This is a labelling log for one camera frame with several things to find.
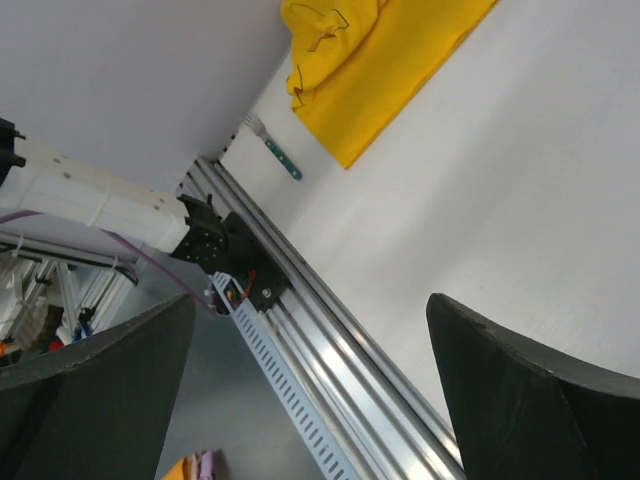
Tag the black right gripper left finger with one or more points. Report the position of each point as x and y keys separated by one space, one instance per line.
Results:
x=99 y=408

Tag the fork with teal handle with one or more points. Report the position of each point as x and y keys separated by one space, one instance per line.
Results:
x=255 y=124

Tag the perforated grey cable duct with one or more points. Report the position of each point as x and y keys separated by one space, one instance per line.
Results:
x=303 y=410

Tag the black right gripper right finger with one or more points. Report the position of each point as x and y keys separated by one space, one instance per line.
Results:
x=523 y=410

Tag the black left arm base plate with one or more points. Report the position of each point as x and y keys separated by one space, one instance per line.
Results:
x=260 y=279

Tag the aluminium rail frame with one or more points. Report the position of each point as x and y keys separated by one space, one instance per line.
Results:
x=387 y=430

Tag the yellow cartoon print cloth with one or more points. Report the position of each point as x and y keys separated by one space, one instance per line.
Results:
x=355 y=65

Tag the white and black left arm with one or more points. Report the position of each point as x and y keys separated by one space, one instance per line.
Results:
x=40 y=180

